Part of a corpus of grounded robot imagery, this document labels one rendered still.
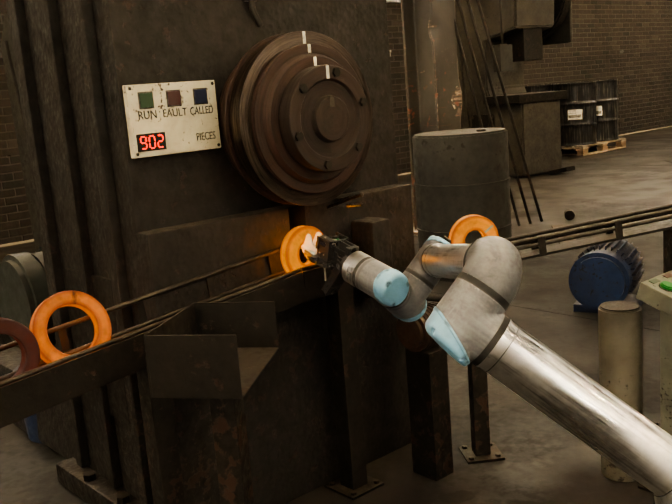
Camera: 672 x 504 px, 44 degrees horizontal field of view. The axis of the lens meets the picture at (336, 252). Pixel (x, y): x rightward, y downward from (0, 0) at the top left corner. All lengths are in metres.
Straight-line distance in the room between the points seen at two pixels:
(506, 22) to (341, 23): 7.58
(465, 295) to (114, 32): 1.09
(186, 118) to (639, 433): 1.32
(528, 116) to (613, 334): 7.69
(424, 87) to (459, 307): 5.18
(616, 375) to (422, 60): 4.55
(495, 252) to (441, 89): 4.90
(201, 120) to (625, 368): 1.37
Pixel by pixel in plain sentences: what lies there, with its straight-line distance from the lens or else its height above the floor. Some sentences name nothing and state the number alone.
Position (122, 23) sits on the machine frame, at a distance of 2.18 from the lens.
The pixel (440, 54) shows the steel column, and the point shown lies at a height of 1.39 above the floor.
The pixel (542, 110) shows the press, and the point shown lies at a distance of 10.24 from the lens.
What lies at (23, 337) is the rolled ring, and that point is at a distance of 1.96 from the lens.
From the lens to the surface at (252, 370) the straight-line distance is 1.86.
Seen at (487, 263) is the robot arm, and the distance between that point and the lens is 1.64.
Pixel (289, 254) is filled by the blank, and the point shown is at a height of 0.75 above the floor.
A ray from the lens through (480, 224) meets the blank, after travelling 2.57.
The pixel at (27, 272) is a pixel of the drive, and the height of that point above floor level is 0.63.
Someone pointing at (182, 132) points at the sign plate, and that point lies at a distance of 2.22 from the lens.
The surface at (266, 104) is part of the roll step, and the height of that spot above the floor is 1.17.
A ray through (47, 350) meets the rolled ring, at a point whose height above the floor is 0.66.
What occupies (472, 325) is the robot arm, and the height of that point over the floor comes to 0.73.
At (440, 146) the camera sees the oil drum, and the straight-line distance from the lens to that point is 4.95.
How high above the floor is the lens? 1.19
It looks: 11 degrees down
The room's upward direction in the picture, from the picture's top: 5 degrees counter-clockwise
